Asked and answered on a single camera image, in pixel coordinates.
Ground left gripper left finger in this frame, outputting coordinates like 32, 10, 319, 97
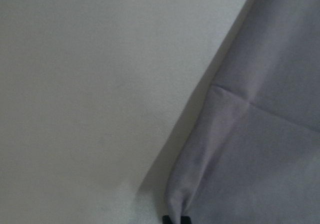
162, 215, 173, 224

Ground dark brown t-shirt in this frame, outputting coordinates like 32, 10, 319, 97
165, 0, 320, 223

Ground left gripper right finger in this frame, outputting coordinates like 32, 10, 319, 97
180, 216, 191, 224

